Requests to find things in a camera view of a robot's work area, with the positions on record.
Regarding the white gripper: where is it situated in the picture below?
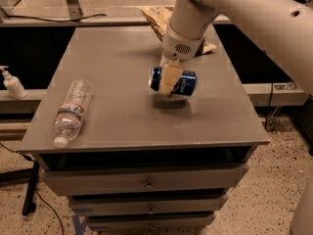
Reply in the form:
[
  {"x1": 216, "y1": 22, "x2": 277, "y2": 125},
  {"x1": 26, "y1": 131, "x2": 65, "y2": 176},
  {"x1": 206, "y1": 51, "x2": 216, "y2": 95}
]
[{"x1": 158, "y1": 23, "x2": 203, "y2": 94}]

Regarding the blue pepsi can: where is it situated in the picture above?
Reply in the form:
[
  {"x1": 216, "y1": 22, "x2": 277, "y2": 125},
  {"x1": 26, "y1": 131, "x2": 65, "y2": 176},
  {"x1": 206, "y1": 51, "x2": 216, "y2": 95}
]
[{"x1": 149, "y1": 67, "x2": 197, "y2": 96}]

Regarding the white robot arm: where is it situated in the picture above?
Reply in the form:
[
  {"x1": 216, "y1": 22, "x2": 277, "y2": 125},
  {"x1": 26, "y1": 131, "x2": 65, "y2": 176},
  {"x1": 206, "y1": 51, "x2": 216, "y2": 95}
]
[{"x1": 160, "y1": 0, "x2": 313, "y2": 96}]

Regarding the brown and yellow chip bag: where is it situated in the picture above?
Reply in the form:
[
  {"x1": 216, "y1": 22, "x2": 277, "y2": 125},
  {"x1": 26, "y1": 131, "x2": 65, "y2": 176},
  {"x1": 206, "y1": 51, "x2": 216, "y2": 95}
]
[{"x1": 140, "y1": 6, "x2": 217, "y2": 56}]

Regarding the grey drawer cabinet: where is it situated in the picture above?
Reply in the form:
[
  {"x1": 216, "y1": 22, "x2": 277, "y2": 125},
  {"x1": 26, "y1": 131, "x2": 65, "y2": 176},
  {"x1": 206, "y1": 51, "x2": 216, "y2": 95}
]
[{"x1": 18, "y1": 23, "x2": 271, "y2": 232}]

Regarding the clear plastic water bottle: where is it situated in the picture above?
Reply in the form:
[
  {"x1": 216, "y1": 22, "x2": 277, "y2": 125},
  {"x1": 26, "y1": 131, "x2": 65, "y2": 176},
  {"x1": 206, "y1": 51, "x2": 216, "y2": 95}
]
[{"x1": 53, "y1": 79, "x2": 92, "y2": 148}]

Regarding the grey top drawer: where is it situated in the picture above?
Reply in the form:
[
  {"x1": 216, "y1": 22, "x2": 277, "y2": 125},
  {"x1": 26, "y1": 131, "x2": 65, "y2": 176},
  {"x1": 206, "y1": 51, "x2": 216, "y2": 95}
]
[{"x1": 42, "y1": 164, "x2": 248, "y2": 196}]

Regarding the grey drawer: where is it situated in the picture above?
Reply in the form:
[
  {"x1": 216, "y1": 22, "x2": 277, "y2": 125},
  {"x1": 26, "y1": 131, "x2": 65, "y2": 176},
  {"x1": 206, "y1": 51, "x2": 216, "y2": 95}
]
[
  {"x1": 42, "y1": 164, "x2": 248, "y2": 196},
  {"x1": 87, "y1": 212, "x2": 214, "y2": 231},
  {"x1": 69, "y1": 194, "x2": 228, "y2": 216}
]

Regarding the grey middle drawer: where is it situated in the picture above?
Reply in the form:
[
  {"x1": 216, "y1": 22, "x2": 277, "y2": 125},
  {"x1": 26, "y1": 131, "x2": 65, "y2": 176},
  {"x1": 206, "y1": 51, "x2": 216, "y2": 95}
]
[{"x1": 69, "y1": 194, "x2": 228, "y2": 216}]

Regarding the white pump dispenser bottle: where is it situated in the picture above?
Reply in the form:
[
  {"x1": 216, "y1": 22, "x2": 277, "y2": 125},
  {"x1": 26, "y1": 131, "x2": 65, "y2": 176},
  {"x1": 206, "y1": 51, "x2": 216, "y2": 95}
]
[{"x1": 0, "y1": 66, "x2": 27, "y2": 100}]

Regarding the grey bottom drawer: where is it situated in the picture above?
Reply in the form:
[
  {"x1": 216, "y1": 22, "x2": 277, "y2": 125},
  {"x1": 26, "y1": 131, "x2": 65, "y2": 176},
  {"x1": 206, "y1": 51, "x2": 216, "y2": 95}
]
[{"x1": 87, "y1": 212, "x2": 214, "y2": 231}]

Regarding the black stand leg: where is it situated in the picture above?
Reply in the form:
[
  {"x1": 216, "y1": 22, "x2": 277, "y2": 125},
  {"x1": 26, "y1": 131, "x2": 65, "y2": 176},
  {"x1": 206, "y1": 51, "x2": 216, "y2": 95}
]
[{"x1": 22, "y1": 162, "x2": 39, "y2": 216}]

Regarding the metal bracket with strut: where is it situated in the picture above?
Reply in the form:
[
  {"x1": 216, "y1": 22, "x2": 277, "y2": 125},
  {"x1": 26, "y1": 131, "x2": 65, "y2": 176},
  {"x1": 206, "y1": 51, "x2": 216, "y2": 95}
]
[{"x1": 265, "y1": 81, "x2": 297, "y2": 133}]

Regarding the black cable on ledge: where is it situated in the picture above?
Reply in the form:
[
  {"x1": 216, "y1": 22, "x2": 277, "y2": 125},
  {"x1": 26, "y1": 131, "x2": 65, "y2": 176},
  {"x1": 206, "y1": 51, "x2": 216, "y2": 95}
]
[{"x1": 6, "y1": 13, "x2": 108, "y2": 24}]

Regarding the grey metal post left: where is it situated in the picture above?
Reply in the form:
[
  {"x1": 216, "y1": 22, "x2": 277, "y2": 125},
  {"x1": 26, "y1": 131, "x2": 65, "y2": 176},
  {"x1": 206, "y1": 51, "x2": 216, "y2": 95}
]
[{"x1": 66, "y1": 0, "x2": 83, "y2": 21}]

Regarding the black floor cable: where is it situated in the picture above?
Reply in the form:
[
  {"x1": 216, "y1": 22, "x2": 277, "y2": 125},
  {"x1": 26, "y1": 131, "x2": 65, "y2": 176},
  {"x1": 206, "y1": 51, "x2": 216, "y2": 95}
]
[{"x1": 0, "y1": 142, "x2": 66, "y2": 235}]

